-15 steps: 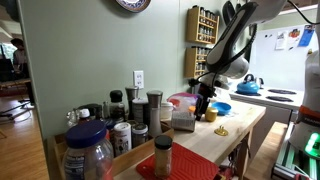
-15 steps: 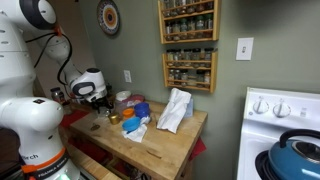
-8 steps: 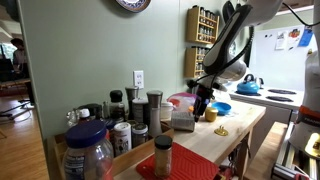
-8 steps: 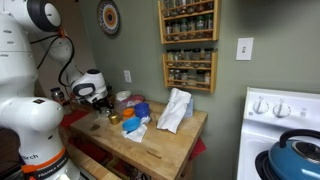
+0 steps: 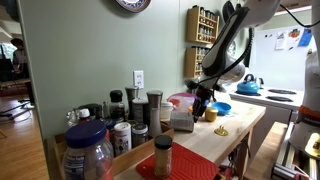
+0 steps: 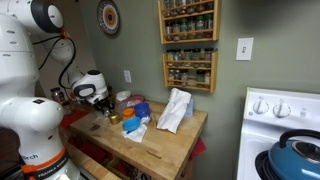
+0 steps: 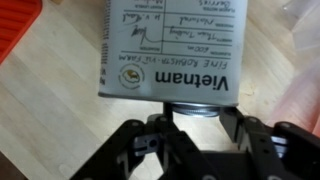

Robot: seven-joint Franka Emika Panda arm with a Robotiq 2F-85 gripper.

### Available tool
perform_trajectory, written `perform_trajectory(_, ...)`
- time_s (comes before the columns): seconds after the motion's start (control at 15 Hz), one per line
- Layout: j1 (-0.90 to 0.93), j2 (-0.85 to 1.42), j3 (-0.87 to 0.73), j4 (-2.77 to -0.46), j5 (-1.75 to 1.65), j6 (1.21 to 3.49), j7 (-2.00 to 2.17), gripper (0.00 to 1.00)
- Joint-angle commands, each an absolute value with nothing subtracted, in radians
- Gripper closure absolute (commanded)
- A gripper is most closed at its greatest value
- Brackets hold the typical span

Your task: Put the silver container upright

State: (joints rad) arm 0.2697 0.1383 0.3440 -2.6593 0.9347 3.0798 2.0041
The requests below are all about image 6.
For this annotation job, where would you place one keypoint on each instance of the wooden kitchen cart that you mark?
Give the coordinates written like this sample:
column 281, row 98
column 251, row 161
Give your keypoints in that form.
column 160, row 146

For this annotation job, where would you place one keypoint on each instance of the white light switch plate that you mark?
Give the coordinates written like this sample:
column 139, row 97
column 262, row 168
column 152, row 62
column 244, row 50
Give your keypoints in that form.
column 244, row 49

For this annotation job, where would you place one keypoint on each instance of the light wooden bench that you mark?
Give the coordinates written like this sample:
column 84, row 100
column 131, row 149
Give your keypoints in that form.
column 88, row 164

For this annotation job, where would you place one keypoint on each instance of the orange lidded clear container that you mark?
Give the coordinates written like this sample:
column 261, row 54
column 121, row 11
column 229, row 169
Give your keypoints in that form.
column 128, row 113

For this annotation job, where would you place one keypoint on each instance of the black stove burner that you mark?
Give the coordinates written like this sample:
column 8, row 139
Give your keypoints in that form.
column 261, row 165

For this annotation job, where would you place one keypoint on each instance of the glass jar black lid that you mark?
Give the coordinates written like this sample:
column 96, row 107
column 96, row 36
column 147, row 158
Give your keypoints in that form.
column 57, row 95

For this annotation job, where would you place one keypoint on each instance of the red cloth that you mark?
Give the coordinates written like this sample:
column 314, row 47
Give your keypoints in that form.
column 198, row 148

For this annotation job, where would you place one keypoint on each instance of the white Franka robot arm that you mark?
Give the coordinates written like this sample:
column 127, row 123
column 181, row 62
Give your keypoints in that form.
column 20, row 66

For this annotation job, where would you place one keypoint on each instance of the clear container red lid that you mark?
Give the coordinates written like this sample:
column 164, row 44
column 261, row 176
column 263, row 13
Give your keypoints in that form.
column 136, row 99

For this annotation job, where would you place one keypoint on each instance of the large white cloth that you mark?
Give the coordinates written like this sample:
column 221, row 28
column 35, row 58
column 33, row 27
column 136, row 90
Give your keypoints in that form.
column 175, row 110

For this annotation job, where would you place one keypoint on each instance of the white stove knob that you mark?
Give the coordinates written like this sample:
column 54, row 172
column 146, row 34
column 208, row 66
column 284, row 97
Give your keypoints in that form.
column 281, row 109
column 260, row 106

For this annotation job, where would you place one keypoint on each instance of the gold lidded jar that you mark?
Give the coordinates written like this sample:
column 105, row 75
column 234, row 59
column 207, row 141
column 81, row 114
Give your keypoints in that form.
column 114, row 118

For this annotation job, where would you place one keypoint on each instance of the red ribbed silicone mat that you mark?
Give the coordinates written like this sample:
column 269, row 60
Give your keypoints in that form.
column 72, row 117

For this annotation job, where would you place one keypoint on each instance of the blue plastic bowl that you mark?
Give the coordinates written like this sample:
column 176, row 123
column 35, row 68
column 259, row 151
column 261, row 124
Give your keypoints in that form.
column 130, row 124

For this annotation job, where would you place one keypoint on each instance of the white wall outlet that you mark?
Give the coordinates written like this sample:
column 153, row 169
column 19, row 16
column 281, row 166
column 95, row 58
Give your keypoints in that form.
column 127, row 76

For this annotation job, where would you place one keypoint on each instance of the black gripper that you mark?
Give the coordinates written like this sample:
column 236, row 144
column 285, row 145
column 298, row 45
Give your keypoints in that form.
column 104, row 107

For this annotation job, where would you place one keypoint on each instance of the dark blue plastic container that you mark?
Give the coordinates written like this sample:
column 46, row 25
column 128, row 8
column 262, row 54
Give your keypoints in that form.
column 142, row 109

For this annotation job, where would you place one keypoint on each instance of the clear container white lid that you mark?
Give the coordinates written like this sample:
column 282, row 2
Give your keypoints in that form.
column 121, row 99

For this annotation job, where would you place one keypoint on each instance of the wooden spice rack with jars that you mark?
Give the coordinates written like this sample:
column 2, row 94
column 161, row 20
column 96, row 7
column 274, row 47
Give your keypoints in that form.
column 190, row 70
column 188, row 21

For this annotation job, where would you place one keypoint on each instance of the white kitchen stove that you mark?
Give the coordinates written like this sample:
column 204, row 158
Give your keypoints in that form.
column 266, row 133

